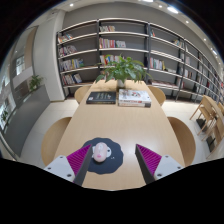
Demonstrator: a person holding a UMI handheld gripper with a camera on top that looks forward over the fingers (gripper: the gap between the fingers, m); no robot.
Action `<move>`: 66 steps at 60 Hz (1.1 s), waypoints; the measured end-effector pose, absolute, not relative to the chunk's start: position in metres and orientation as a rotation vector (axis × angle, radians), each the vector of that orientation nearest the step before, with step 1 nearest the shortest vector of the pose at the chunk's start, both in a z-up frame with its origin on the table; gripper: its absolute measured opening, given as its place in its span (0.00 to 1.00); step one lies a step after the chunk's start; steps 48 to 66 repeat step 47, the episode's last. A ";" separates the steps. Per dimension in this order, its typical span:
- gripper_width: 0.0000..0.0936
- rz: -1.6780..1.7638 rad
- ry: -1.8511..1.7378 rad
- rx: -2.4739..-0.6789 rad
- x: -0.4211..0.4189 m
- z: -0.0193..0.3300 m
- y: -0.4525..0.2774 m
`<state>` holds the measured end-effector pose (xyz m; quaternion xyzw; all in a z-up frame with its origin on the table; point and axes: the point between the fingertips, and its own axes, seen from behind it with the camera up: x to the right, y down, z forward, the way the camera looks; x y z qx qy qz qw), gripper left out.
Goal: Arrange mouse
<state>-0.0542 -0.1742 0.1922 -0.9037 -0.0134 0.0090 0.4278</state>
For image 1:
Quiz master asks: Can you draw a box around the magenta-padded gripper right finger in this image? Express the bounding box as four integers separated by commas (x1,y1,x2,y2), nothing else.
134,143,184,185

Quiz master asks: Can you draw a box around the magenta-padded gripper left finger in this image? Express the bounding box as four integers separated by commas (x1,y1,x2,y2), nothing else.
43,143,93,187

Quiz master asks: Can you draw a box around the pale pink computer mouse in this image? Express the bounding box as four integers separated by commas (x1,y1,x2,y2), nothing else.
92,141,112,163

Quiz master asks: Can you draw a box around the black cartoon-eyed mouse pad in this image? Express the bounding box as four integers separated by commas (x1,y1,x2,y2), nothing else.
80,137,124,175

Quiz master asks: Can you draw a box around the red-spined book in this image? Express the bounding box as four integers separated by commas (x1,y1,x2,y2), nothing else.
118,100,152,108

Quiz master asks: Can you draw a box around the group of slatted wooden chairs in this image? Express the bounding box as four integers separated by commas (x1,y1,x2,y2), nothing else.
189,94,224,159

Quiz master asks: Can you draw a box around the white illustrated cover book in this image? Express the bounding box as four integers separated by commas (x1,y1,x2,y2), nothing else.
117,88,153,104

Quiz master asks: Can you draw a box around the black hardcover book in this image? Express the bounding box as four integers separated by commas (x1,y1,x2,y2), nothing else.
85,91,118,105

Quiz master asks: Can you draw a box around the small green floor plant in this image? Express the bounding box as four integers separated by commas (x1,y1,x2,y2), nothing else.
28,74,44,92

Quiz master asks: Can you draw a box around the green potted plant, white pot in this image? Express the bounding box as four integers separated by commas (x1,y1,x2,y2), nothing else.
94,54,153,88

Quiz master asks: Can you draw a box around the grey bookshelf unit with books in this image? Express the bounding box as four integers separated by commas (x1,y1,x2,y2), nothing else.
55,17,224,103

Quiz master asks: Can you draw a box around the row of ceiling lights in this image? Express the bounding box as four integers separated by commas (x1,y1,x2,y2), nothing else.
68,0,219,56

